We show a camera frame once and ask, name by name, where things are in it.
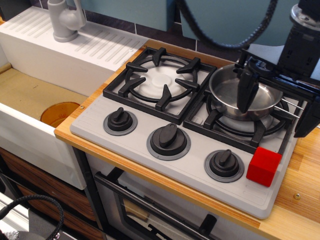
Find black braided foreground cable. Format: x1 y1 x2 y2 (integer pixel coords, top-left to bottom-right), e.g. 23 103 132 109
0 195 65 240

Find right black stove knob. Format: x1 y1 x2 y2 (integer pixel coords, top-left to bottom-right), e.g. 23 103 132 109
204 149 245 183

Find black left burner grate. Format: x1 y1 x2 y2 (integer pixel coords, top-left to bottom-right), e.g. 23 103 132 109
103 47 217 125

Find orange translucent plate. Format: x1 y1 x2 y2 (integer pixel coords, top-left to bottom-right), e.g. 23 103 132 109
40 101 80 128

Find white toy sink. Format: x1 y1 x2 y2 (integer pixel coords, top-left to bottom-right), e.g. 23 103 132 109
0 6 147 190

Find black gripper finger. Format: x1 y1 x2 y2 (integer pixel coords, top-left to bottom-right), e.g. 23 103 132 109
237 67 259 113
294 94 320 138

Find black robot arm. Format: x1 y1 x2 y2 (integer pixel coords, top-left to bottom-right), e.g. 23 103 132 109
234 0 320 138

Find oven door with window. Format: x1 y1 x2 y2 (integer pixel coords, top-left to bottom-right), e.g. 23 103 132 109
87 154 264 240

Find black stove knob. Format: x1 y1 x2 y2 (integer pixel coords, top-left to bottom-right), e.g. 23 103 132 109
146 123 191 161
204 149 245 183
103 107 138 136

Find wooden drawer fronts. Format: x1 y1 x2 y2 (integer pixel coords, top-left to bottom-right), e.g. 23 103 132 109
0 149 106 240

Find grey toy faucet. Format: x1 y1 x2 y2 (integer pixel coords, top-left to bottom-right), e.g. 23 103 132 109
47 0 86 43

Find stainless steel pan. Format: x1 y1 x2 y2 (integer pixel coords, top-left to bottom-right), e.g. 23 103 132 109
208 64 299 121

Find middle black stove knob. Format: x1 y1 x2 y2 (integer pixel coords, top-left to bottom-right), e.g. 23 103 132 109
146 123 191 161

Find black oven door handle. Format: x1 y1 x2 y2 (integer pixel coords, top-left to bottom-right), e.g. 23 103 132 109
94 169 217 240

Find grey toy stove top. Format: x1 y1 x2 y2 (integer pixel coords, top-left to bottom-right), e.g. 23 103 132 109
70 92 305 219

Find black right burner grate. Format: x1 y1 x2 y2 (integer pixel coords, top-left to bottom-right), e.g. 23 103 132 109
183 86 302 155

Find left black stove knob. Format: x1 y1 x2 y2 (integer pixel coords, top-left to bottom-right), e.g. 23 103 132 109
103 107 138 136

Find red wooden cube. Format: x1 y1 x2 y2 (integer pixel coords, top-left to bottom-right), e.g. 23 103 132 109
246 147 282 187

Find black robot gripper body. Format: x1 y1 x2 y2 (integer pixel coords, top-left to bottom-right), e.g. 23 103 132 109
238 31 320 97

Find black burner grate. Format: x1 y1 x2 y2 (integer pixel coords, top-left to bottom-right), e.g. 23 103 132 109
103 47 217 125
183 86 302 155

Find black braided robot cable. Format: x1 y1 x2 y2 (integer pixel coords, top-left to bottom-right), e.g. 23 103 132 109
174 0 280 50

